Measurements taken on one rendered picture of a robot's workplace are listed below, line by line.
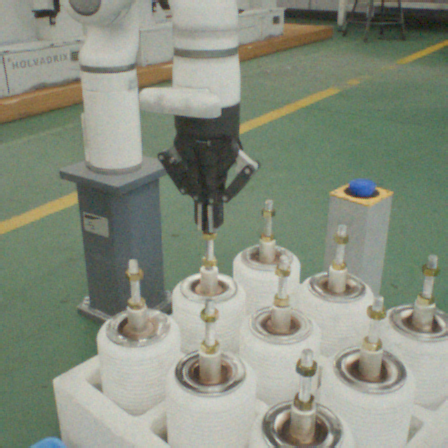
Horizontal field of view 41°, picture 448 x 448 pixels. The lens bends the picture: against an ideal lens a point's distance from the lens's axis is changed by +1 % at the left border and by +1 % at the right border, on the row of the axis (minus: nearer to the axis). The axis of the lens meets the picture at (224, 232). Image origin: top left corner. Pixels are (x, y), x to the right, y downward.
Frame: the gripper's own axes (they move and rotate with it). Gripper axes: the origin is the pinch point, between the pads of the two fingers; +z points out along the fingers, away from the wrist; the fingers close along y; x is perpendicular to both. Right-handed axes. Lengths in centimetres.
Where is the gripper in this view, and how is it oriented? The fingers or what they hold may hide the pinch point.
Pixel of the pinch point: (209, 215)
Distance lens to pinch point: 72.4
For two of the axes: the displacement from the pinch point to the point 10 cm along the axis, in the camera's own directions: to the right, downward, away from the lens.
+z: 0.1, 9.0, 4.4
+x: -4.4, 4.0, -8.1
